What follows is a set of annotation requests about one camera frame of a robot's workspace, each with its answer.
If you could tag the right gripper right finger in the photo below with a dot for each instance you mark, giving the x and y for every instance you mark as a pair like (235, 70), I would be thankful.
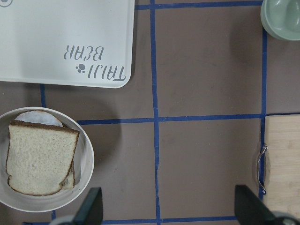
(248, 208)

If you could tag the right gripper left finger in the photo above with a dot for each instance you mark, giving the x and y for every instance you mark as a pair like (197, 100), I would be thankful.
(91, 210)

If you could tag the cream round plate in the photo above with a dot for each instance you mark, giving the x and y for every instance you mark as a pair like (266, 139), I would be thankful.
(83, 165)

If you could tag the bread slice from board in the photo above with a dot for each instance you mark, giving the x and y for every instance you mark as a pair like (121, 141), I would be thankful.
(39, 157)

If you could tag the bread slice on plate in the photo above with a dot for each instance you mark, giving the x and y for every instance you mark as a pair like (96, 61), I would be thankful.
(69, 181)

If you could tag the wooden cutting board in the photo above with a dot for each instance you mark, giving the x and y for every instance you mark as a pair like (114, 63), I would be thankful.
(281, 151)

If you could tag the fried egg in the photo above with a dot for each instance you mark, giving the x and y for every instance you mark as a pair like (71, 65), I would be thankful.
(38, 116)

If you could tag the cream bear tray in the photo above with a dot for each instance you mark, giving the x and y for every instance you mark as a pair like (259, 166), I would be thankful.
(67, 42)

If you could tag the green bowl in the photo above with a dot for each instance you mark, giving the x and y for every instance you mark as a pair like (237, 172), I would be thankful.
(281, 19)

